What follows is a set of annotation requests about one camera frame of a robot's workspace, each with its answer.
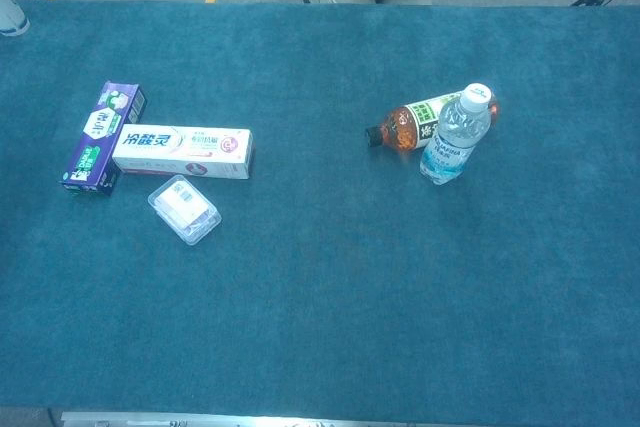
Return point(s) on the amber tea bottle green label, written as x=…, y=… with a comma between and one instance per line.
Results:
x=400, y=129

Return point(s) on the clear water bottle blue label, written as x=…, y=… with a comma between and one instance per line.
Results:
x=450, y=147

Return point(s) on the clear plastic box barcode label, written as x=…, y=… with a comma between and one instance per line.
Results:
x=184, y=209

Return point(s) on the white toothpaste box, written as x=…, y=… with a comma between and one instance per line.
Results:
x=185, y=152

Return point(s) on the purple toothpaste box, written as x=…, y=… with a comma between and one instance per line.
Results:
x=100, y=142

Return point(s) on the teal felt table cloth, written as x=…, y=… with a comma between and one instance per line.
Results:
x=300, y=297

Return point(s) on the white cup blue band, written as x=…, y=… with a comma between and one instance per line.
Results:
x=10, y=12

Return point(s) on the aluminium frame rail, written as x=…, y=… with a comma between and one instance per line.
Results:
x=200, y=419

